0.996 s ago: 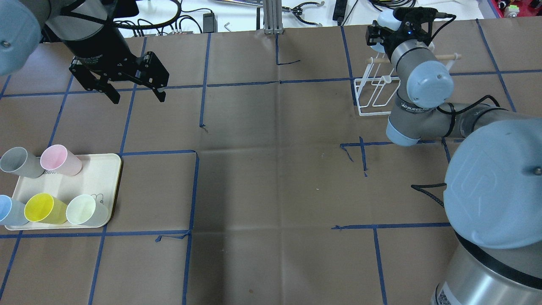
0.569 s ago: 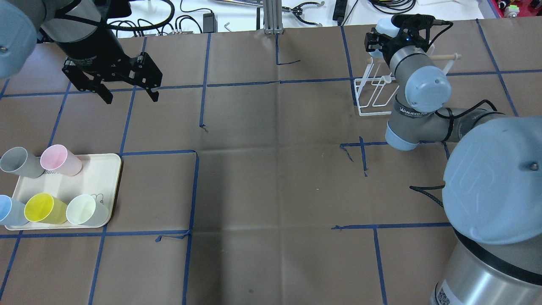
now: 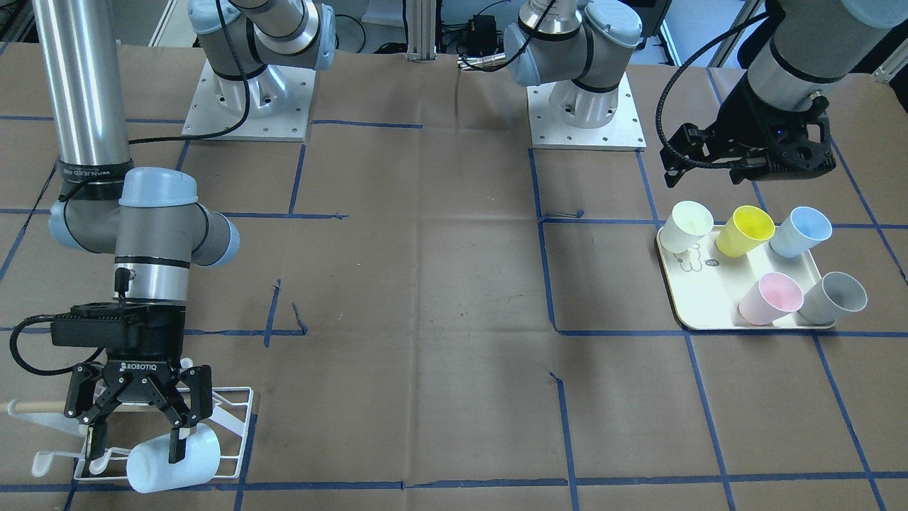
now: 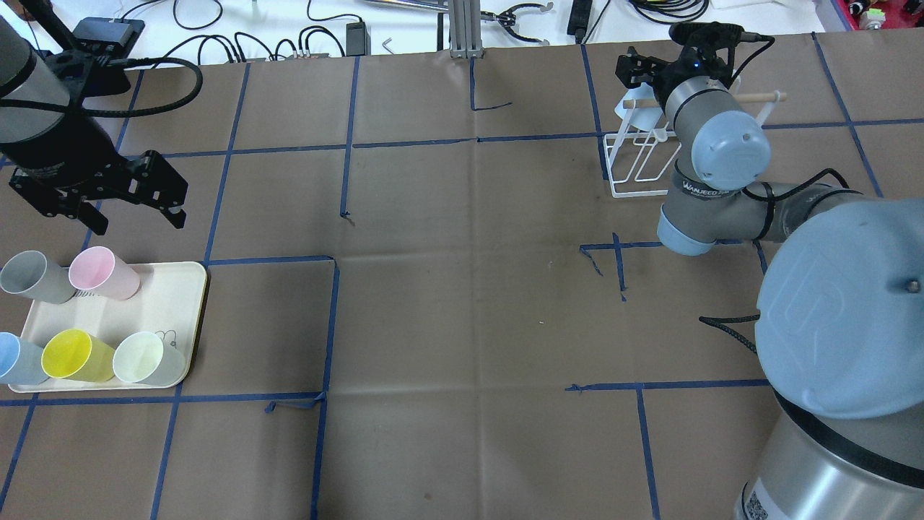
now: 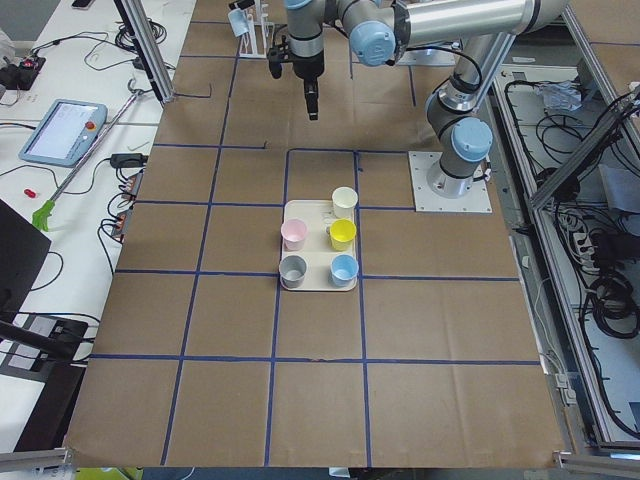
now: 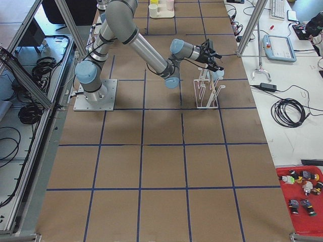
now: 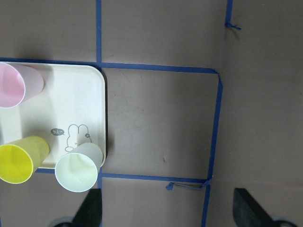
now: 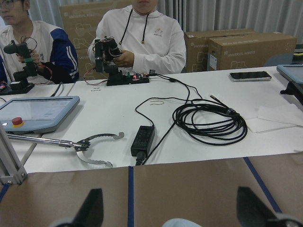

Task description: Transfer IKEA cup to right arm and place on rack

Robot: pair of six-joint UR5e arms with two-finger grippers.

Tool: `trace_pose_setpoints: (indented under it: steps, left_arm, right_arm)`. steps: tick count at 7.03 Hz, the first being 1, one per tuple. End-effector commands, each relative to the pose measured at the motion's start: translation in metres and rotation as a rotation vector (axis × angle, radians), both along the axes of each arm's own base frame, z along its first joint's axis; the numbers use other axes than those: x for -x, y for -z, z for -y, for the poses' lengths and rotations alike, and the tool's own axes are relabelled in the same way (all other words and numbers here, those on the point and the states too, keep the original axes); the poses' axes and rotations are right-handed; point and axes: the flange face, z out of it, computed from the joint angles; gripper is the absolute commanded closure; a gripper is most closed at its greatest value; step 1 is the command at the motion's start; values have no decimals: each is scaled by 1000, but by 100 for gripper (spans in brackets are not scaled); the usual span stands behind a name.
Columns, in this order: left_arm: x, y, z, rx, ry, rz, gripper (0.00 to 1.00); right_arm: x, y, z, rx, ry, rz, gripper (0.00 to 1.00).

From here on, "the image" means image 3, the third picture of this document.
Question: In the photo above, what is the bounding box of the cream tray with rabbit print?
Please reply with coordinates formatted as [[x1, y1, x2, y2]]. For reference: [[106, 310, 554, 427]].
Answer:
[[655, 226, 821, 331]]

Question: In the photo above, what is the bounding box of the yellow plastic cup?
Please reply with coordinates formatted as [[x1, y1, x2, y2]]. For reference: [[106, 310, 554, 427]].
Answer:
[[716, 206, 775, 258]]

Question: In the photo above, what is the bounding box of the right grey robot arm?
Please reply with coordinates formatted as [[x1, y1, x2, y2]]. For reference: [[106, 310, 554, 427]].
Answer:
[[23, 1, 336, 463]]

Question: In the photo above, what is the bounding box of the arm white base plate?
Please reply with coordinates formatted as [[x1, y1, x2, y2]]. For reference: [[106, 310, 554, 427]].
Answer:
[[526, 75, 647, 151], [182, 58, 317, 143]]

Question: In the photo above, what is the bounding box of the aluminium frame post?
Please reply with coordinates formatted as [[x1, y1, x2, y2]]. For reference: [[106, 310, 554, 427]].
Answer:
[[402, 0, 441, 62]]

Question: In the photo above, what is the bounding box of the pink plastic cup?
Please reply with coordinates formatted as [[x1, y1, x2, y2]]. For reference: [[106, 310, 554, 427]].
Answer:
[[737, 272, 804, 326]]

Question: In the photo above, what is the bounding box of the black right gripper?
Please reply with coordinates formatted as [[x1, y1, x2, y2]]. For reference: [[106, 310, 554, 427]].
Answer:
[[64, 304, 214, 463]]

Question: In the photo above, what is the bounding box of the white wire cup rack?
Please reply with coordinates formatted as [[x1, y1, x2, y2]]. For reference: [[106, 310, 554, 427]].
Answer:
[[1, 356, 263, 488]]

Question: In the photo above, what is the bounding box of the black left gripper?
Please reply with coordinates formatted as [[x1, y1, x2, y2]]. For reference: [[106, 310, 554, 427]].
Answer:
[[716, 82, 836, 184]]

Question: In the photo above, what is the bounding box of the cream white plastic cup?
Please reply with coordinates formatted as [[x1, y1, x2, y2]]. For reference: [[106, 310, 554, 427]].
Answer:
[[658, 200, 714, 253]]

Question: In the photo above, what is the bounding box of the grey plastic cup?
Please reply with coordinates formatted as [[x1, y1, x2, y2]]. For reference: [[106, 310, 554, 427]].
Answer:
[[798, 271, 868, 324]]

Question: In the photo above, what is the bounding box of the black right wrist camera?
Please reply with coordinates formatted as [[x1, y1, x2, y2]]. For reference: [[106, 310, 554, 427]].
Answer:
[[50, 303, 145, 350]]

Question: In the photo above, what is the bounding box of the light blue plastic cup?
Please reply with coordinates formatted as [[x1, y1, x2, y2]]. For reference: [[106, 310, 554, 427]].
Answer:
[[770, 206, 833, 258], [127, 424, 222, 494]]

